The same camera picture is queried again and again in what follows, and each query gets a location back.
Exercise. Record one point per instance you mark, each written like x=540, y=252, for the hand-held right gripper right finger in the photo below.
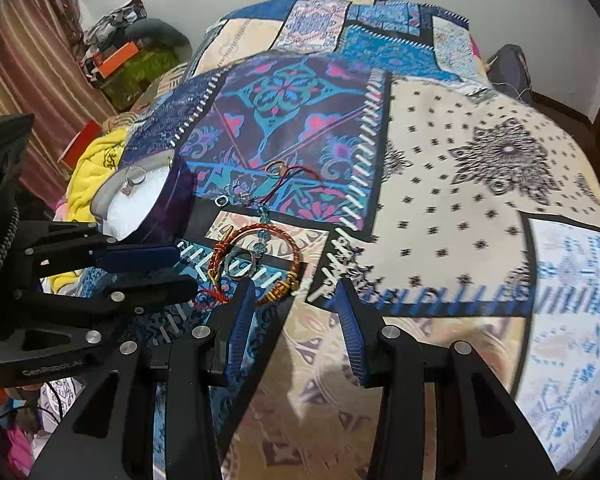
x=353, y=340

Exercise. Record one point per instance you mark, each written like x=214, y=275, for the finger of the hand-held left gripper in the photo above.
x=155, y=294
x=140, y=257

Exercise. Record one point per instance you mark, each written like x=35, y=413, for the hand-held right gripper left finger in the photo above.
x=242, y=320

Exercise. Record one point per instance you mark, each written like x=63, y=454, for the round purple jewelry box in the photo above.
x=175, y=200

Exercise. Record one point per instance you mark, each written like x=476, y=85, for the red box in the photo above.
x=82, y=142

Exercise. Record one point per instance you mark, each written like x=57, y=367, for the yellow cloth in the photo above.
x=92, y=160

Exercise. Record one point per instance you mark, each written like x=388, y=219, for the striped curtain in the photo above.
x=20, y=70

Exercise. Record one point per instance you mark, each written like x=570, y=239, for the orange box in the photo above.
x=114, y=60

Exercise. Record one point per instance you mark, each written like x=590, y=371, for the green cloth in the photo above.
x=140, y=72

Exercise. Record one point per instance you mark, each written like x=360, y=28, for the pile of clothes and bags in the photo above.
x=110, y=22

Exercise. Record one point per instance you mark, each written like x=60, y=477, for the patchwork printed blanket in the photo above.
x=455, y=170

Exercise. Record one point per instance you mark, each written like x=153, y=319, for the grey cushion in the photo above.
x=167, y=32

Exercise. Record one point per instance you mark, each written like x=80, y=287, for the pink cloth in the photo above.
x=10, y=452

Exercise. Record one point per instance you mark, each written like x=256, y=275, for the dark grey bag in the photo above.
x=512, y=70

